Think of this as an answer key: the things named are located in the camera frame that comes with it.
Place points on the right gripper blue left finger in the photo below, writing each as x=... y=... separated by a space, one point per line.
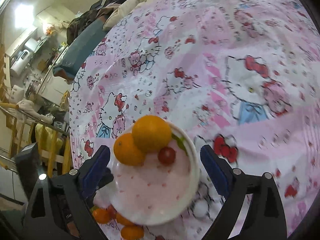
x=94 y=173

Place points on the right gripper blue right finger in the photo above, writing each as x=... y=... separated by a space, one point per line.
x=219 y=171

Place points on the large orange front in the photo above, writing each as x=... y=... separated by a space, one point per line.
x=126 y=152

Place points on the large orange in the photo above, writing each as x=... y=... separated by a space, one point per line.
x=126 y=152
x=151 y=133

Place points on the small mandarin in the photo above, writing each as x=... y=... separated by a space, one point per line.
x=101 y=216
x=123 y=221
x=132 y=232

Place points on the small mandarin top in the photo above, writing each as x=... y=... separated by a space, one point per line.
x=132 y=232

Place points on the red cherry tomato front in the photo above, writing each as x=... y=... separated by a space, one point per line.
x=111 y=211

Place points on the yellow wooden rack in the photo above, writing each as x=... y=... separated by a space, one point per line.
x=54 y=145

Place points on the pink strawberry pattern plate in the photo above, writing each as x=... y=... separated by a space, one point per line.
x=154 y=194

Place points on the white water heater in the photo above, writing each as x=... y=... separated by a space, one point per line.
x=19 y=65

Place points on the pink Hello Kitty cloth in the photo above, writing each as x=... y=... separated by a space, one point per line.
x=239 y=74

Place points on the dark clothes pile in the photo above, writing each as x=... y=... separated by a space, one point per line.
x=79 y=24

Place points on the teal bed frame edge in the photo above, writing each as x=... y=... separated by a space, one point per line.
x=79 y=50

